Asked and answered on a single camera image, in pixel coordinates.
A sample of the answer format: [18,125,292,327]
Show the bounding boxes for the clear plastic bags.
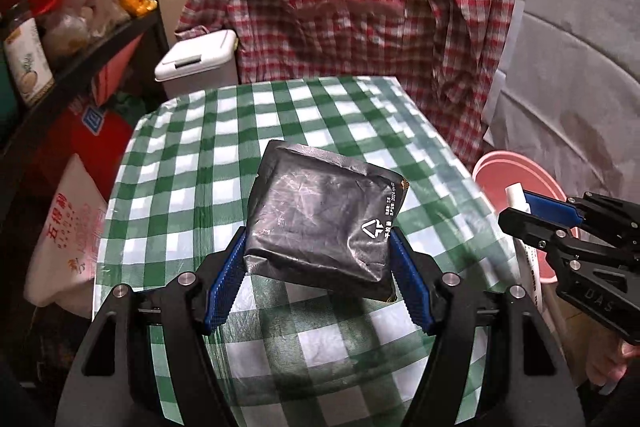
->
[40,0,146,58]

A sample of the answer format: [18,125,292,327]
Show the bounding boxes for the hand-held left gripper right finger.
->
[387,228,586,427]

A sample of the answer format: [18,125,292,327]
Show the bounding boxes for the grey fabric cover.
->
[482,0,640,208]

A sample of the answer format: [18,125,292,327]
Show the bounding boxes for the white lidded bin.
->
[154,28,240,100]

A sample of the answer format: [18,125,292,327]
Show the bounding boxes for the small white tube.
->
[505,184,531,215]

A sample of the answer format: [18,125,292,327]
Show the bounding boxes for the black foil packet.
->
[243,138,411,303]

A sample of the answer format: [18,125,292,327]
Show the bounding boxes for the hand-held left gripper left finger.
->
[52,227,248,427]

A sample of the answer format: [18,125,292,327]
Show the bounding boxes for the black shelf rack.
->
[0,0,171,228]

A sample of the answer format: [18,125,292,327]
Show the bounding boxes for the person's right hand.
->
[585,322,640,388]

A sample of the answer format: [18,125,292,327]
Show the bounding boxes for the red plaid shirt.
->
[175,0,523,168]

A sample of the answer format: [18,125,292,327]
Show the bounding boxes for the green checked tablecloth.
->
[92,76,526,427]

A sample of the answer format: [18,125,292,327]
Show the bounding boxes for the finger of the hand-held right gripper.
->
[522,192,601,228]
[499,206,571,253]

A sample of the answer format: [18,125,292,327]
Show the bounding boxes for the labelled drink bottle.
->
[2,2,56,108]

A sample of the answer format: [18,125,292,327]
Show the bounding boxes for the white bag with red print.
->
[22,153,108,318]

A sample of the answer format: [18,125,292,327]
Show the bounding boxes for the red cardboard box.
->
[25,97,136,202]

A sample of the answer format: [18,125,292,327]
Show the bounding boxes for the green plastic bag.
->
[112,92,151,128]

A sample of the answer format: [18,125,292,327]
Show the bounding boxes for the pink plastic basin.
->
[471,149,581,285]

